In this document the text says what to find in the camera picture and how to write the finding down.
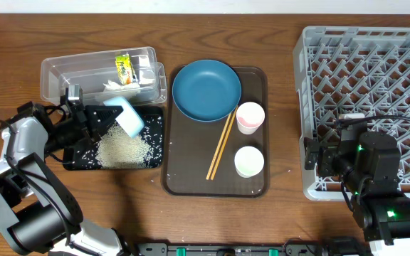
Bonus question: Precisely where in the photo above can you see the light blue bowl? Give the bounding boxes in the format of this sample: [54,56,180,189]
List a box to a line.
[103,96,144,138]

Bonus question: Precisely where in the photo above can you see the white tissue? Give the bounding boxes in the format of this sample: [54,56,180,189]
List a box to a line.
[95,80,141,102]

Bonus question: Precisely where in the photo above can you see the green yellow snack wrapper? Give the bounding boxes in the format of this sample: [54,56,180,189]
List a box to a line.
[115,54,138,85]

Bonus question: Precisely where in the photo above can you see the light green cup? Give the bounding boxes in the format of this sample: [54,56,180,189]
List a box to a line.
[234,146,265,178]

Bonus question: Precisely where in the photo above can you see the pink cup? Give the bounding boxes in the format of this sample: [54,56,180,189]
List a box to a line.
[236,102,266,135]

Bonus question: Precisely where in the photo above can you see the dark blue plate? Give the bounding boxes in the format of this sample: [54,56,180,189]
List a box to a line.
[172,60,242,122]

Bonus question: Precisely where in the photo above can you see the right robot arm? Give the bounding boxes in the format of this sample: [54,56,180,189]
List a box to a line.
[303,119,410,255]

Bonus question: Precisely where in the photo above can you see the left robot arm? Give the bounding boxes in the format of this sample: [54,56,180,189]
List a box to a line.
[0,102,132,255]

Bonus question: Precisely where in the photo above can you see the clear plastic waste bin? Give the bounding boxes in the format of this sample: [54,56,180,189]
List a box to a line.
[40,46,167,106]

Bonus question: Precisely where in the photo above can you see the grey dishwasher rack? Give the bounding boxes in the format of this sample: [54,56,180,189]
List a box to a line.
[293,26,410,197]

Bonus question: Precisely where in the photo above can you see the black rectangular tray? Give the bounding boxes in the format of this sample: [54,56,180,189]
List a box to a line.
[62,105,165,171]

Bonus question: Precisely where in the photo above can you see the pile of rice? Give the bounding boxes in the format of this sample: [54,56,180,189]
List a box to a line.
[73,114,164,170]

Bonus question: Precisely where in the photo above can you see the brown serving tray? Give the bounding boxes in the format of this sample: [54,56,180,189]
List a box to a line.
[160,65,270,198]

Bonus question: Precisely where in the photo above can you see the wooden chopstick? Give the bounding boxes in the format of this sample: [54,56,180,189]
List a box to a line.
[206,112,233,180]
[210,107,238,181]

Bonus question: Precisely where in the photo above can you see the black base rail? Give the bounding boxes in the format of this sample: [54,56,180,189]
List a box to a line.
[133,242,369,256]

